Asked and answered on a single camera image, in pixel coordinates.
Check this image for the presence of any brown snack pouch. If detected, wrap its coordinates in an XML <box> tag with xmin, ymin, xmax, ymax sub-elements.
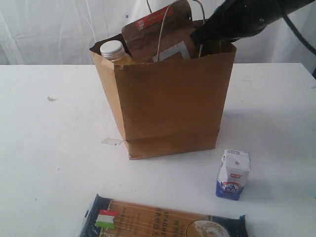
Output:
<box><xmin>121</xmin><ymin>0</ymin><xmax>198</xmax><ymax>63</ymax></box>

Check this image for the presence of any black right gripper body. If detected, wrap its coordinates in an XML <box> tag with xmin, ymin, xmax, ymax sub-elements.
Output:
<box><xmin>222</xmin><ymin>0</ymin><xmax>316</xmax><ymax>33</ymax></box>

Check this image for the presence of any small white blue milk carton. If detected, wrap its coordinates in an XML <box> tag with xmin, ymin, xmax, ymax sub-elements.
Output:
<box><xmin>216</xmin><ymin>150</ymin><xmax>251</xmax><ymax>200</ymax></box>

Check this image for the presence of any spaghetti packet dark blue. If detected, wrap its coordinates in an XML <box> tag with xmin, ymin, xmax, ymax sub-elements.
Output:
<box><xmin>80</xmin><ymin>195</ymin><xmax>248</xmax><ymax>237</ymax></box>

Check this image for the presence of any brown paper bag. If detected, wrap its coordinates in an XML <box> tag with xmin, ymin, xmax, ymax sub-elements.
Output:
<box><xmin>90</xmin><ymin>33</ymin><xmax>236</xmax><ymax>159</ymax></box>

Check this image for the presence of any clear tape piece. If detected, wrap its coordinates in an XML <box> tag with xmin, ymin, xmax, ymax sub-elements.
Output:
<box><xmin>101</xmin><ymin>138</ymin><xmax>123</xmax><ymax>146</ymax></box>

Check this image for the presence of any yellow millet bottle white cap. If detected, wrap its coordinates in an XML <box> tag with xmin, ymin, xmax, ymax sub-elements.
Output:
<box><xmin>100</xmin><ymin>40</ymin><xmax>135</xmax><ymax>65</ymax></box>

